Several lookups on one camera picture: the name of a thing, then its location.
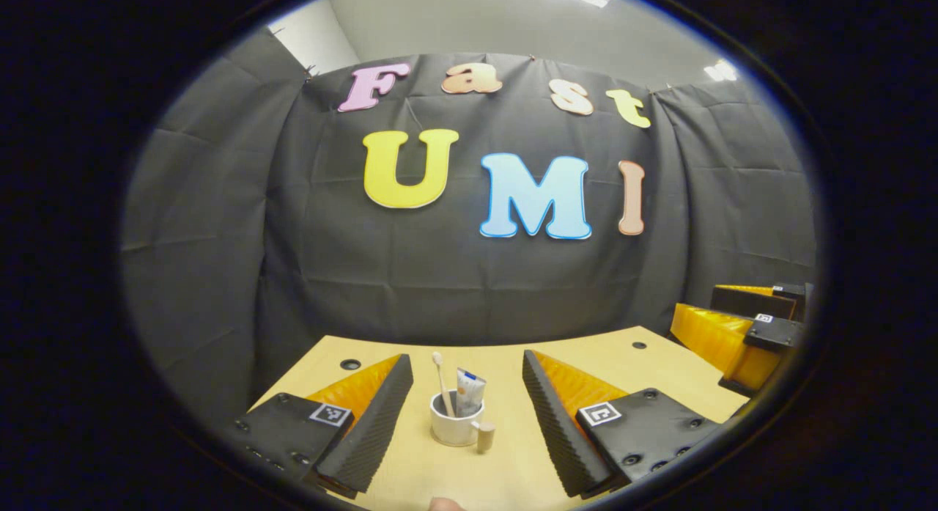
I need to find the white toothpaste tube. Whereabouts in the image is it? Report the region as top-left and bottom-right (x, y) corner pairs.
(456, 368), (487, 418)

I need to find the beige toothbrush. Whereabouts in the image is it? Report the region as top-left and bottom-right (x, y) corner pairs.
(432, 352), (457, 418)

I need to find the wooden desktop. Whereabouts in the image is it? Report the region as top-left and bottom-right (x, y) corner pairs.
(249, 326), (748, 511)

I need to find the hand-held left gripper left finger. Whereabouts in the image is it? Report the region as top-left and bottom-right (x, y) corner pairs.
(233, 353), (416, 497)

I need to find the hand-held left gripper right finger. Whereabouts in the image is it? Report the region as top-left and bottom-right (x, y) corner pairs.
(521, 350), (723, 499)

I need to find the white cup with wooden handle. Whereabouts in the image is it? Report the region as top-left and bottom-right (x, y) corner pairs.
(429, 391), (496, 455)

